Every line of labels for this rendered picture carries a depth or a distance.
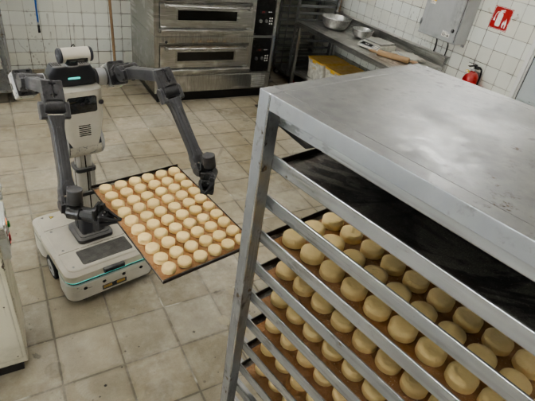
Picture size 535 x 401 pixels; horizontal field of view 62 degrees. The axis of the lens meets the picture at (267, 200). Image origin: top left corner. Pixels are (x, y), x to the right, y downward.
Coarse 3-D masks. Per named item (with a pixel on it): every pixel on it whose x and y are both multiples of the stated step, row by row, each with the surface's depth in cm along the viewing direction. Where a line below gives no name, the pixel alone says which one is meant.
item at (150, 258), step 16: (96, 192) 179; (112, 208) 172; (144, 224) 168; (160, 224) 170; (160, 240) 163; (176, 240) 164; (144, 256) 155; (192, 256) 159; (208, 256) 160; (160, 272) 150; (176, 272) 152
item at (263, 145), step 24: (264, 96) 75; (264, 120) 77; (264, 144) 79; (264, 168) 82; (264, 192) 86; (240, 240) 94; (240, 264) 96; (240, 288) 99; (240, 312) 103; (240, 336) 109
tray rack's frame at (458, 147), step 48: (288, 96) 73; (336, 96) 77; (384, 96) 80; (432, 96) 84; (480, 96) 88; (336, 144) 65; (384, 144) 63; (432, 144) 65; (480, 144) 68; (528, 144) 70; (432, 192) 55; (480, 192) 55; (528, 192) 57; (528, 240) 48
